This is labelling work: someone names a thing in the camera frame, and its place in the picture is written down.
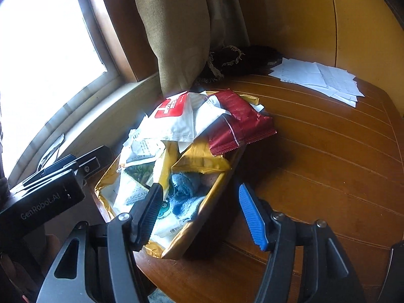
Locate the blue terry cloth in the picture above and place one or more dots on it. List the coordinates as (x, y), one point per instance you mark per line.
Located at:
(186, 183)

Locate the dark fringed scarf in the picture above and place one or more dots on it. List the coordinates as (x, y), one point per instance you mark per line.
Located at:
(252, 60)

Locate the window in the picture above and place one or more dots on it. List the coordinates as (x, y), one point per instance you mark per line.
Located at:
(41, 53)

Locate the white paper sachet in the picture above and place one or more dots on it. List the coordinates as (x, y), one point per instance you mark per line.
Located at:
(129, 192)

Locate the white red-label packet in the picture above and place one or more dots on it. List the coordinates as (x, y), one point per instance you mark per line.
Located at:
(176, 123)

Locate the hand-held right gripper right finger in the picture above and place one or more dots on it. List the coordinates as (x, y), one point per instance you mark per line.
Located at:
(252, 217)

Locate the yellow wardrobe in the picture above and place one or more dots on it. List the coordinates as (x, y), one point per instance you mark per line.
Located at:
(299, 15)

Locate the small white packet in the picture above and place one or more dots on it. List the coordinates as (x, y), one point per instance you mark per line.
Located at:
(142, 148)

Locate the white teal-print packet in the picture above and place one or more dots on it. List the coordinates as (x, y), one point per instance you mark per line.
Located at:
(170, 230)

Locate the person's left hand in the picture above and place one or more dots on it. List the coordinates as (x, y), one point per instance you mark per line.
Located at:
(22, 271)

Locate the beige curtain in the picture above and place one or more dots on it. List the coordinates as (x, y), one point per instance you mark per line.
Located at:
(176, 38)

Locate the light blue towel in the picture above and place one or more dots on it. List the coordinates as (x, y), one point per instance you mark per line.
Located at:
(186, 208)

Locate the yellow packet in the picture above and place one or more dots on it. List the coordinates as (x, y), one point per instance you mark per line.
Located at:
(198, 157)

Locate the white green packet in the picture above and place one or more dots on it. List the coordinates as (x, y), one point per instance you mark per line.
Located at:
(139, 173)

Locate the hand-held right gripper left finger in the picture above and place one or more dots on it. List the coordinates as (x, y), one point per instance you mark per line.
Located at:
(150, 211)

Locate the silver foil packet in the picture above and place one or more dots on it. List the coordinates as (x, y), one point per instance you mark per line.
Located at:
(52, 153)

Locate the pile of white paper sheets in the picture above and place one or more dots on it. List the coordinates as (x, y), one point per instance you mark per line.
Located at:
(315, 75)

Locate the brown wooden window panel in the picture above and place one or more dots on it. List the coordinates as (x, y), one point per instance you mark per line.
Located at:
(116, 22)

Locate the stone window sill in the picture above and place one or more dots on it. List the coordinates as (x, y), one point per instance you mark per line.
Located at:
(104, 110)

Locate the dark red packet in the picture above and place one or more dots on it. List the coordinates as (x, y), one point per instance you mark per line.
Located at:
(240, 123)

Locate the yellow cardboard box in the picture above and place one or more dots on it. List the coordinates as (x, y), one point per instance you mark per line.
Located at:
(176, 246)

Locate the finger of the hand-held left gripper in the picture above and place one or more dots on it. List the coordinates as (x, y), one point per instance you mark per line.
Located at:
(88, 164)

